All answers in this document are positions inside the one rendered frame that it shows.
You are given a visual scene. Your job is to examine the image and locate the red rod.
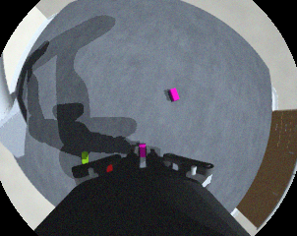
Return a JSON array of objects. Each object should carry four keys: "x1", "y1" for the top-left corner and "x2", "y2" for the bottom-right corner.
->
[{"x1": 107, "y1": 164, "x2": 112, "y2": 172}]

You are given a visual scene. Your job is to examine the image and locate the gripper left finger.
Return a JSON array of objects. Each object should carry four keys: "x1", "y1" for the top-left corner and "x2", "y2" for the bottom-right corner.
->
[{"x1": 72, "y1": 147, "x2": 141, "y2": 186}]

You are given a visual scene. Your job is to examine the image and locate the lime green rod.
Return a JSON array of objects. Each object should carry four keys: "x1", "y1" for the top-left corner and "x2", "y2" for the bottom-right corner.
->
[{"x1": 82, "y1": 151, "x2": 89, "y2": 164}]

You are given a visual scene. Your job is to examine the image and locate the small magenta block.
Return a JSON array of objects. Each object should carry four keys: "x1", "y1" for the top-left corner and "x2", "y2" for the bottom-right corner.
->
[
  {"x1": 140, "y1": 144, "x2": 146, "y2": 157},
  {"x1": 169, "y1": 88, "x2": 180, "y2": 101}
]

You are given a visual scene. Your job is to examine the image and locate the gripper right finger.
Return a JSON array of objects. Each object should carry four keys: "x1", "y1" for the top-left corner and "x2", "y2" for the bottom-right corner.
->
[{"x1": 146, "y1": 147, "x2": 213, "y2": 189}]

